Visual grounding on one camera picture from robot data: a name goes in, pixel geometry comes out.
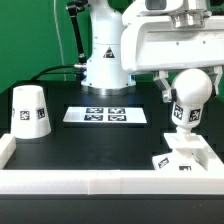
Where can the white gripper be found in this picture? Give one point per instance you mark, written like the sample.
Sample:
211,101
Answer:
152,43

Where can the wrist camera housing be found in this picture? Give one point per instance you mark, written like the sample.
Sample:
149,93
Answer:
163,4

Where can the white lamp shade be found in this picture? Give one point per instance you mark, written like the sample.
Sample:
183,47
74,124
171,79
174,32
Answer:
29,118

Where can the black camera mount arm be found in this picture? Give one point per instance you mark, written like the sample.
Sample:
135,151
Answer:
74,8

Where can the white fence frame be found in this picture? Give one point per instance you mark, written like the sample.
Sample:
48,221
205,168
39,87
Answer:
89,182

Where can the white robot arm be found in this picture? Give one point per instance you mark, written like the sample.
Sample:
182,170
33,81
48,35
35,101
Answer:
105,74

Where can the white lamp bulb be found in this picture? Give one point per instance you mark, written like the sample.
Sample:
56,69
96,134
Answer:
193,89

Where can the white lamp base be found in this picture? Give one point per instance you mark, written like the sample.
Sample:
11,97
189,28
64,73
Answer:
182,156

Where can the white marker plate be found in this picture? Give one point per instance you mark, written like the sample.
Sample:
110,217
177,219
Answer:
130,115

